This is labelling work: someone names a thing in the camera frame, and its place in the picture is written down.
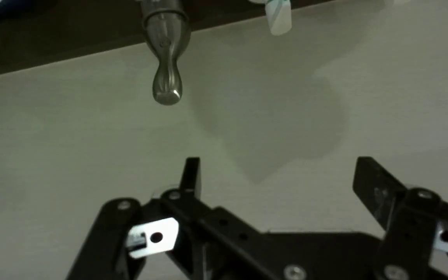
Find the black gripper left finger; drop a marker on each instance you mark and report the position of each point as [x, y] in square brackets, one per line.
[116, 238]

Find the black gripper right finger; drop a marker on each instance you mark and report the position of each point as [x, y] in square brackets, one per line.
[405, 227]

